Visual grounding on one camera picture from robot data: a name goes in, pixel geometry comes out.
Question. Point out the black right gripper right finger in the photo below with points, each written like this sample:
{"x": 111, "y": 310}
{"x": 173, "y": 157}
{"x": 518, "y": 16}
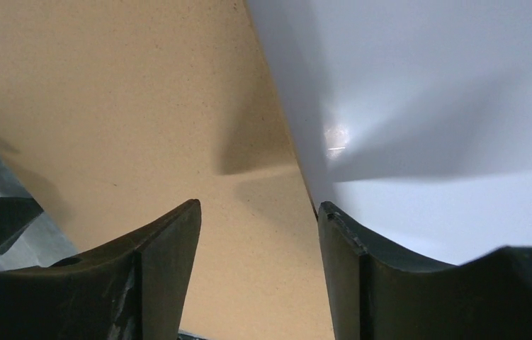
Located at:
{"x": 378, "y": 289}

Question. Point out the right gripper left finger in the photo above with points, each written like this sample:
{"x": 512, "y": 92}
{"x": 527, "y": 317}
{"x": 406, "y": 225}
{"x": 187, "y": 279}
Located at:
{"x": 133, "y": 287}

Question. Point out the brown backing board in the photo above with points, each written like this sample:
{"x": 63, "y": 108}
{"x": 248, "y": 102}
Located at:
{"x": 114, "y": 112}

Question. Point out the printed photo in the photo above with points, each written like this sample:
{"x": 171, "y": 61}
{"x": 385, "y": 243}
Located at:
{"x": 413, "y": 117}

